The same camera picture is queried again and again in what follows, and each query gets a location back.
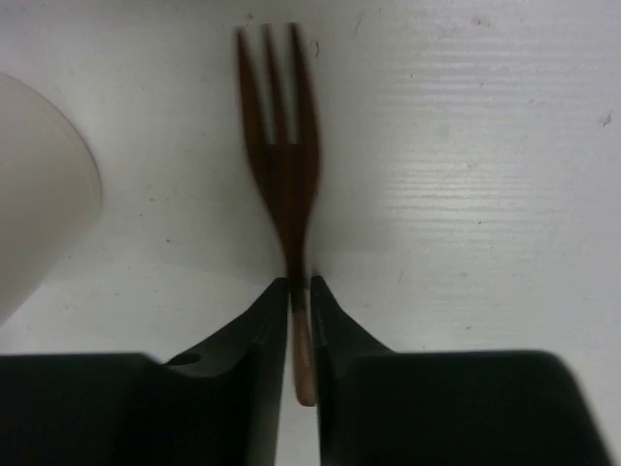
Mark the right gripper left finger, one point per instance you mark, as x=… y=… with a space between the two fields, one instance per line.
x=216 y=403

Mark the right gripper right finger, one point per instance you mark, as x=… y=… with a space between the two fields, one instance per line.
x=377 y=406

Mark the brown wooden fork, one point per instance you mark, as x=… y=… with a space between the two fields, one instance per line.
x=286 y=174

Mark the white paper cup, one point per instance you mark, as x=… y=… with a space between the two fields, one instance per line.
x=51 y=191

